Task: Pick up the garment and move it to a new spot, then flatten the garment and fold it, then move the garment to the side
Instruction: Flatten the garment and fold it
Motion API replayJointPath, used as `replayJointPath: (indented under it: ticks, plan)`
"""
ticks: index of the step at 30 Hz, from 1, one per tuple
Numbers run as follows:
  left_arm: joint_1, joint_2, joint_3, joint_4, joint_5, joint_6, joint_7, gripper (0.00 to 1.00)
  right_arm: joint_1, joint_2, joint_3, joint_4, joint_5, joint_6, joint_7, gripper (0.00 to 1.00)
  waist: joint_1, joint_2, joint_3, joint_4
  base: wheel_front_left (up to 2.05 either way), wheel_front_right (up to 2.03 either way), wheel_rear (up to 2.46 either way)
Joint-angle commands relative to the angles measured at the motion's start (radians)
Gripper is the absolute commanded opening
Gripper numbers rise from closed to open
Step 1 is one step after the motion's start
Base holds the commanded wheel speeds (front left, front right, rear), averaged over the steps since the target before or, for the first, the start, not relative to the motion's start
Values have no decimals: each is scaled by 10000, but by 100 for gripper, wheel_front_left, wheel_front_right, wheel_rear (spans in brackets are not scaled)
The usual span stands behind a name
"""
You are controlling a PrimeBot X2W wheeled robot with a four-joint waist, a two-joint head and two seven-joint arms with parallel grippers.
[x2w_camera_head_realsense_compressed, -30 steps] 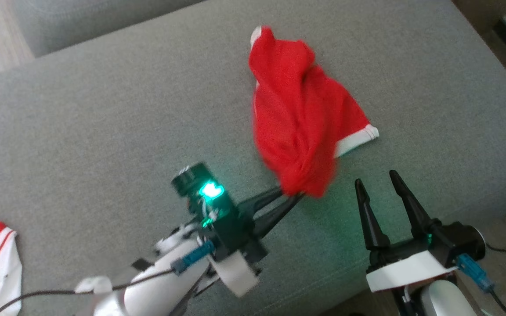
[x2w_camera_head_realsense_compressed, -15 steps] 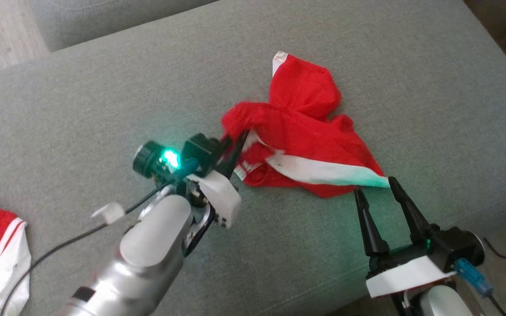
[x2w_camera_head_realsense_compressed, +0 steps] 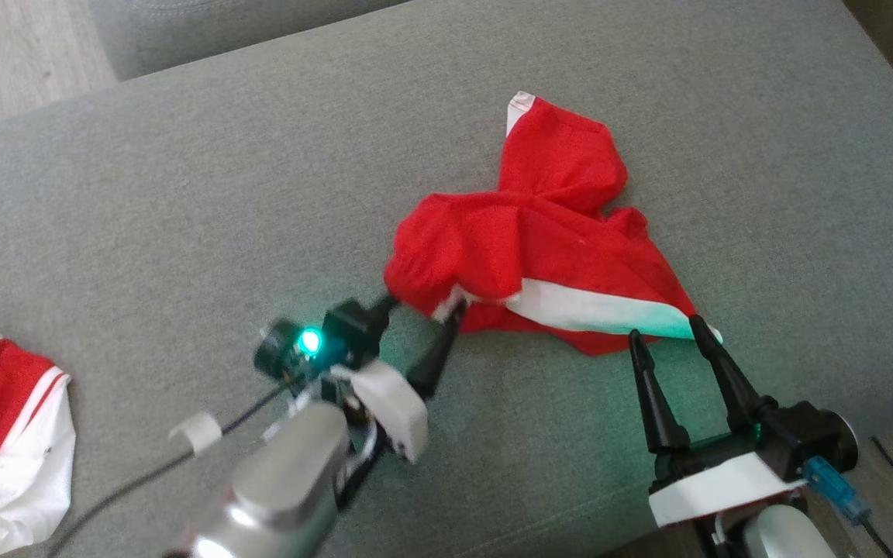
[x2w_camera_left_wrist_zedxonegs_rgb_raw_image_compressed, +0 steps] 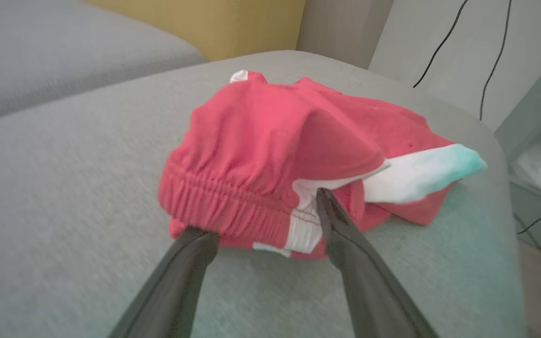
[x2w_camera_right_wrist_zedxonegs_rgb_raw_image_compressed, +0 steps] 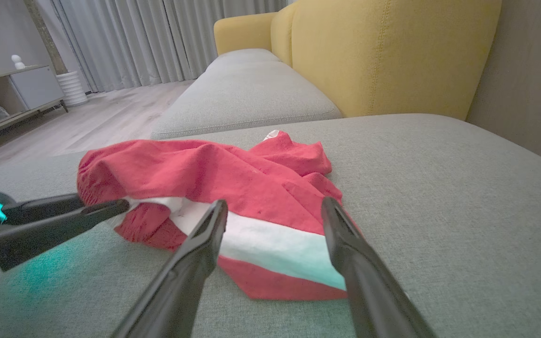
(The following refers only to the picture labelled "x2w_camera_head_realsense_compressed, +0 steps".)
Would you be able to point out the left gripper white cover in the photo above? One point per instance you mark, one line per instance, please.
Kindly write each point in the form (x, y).
(392, 411)

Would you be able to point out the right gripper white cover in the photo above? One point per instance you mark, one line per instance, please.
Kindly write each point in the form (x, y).
(725, 484)

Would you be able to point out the red shorts with white trim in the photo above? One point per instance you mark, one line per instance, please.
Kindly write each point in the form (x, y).
(555, 232)

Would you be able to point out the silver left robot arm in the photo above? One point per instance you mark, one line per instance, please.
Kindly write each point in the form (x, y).
(284, 488)

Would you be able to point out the grey fabric sofa ottoman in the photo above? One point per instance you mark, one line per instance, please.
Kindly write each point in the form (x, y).
(260, 194)

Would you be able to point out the grey sofa seat cushion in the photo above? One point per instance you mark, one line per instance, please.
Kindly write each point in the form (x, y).
(183, 31)

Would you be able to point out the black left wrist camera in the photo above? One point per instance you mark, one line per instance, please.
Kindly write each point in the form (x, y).
(280, 350)

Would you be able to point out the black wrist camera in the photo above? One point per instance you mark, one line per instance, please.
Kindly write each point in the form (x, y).
(830, 442)
(280, 350)

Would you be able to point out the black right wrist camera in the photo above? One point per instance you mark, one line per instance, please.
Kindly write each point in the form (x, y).
(830, 442)

